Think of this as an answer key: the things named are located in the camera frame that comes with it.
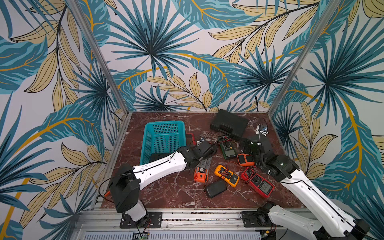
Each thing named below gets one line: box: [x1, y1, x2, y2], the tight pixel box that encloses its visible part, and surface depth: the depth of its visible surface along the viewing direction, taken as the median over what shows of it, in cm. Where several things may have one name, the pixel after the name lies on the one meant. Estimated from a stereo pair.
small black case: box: [206, 179, 227, 198], surface depth 82 cm
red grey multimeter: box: [241, 167, 275, 198], surface depth 83 cm
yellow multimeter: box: [214, 164, 240, 188], surface depth 86 cm
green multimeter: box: [217, 135, 238, 160], surface depth 99 cm
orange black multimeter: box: [193, 166, 209, 184], surface depth 86 cm
